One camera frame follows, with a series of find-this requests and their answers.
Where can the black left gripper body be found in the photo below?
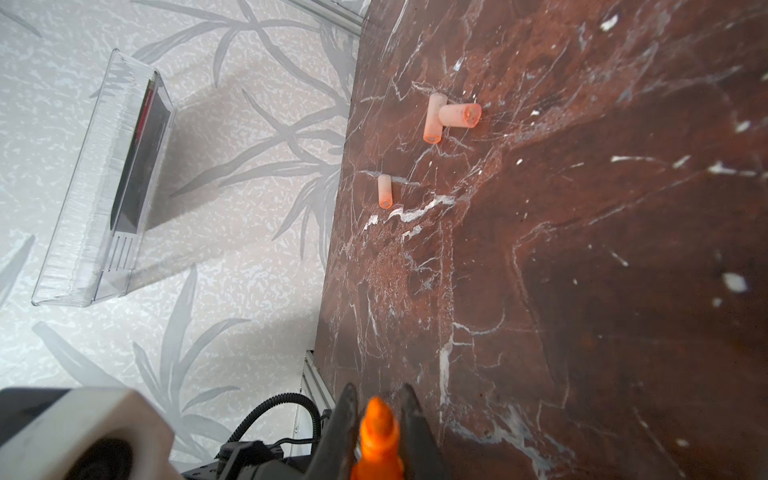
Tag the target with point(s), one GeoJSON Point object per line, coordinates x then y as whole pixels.
{"type": "Point", "coordinates": [257, 460]}

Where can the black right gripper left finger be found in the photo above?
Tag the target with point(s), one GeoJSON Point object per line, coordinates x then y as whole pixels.
{"type": "Point", "coordinates": [335, 455]}

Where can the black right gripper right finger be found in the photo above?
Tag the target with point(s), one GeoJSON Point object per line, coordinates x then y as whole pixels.
{"type": "Point", "coordinates": [418, 448]}

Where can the orange pen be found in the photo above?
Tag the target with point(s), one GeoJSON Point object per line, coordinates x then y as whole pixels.
{"type": "Point", "coordinates": [379, 441]}

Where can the pink pen cap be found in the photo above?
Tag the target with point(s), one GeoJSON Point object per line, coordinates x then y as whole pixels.
{"type": "Point", "coordinates": [385, 191]}
{"type": "Point", "coordinates": [460, 115]}
{"type": "Point", "coordinates": [433, 127]}

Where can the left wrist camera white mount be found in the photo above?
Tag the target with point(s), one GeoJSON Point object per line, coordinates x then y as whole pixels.
{"type": "Point", "coordinates": [83, 433]}

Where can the clear plastic wall tray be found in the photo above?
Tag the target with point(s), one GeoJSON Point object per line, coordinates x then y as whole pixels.
{"type": "Point", "coordinates": [98, 234]}

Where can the aluminium frame post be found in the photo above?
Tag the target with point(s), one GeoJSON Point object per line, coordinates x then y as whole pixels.
{"type": "Point", "coordinates": [334, 13]}

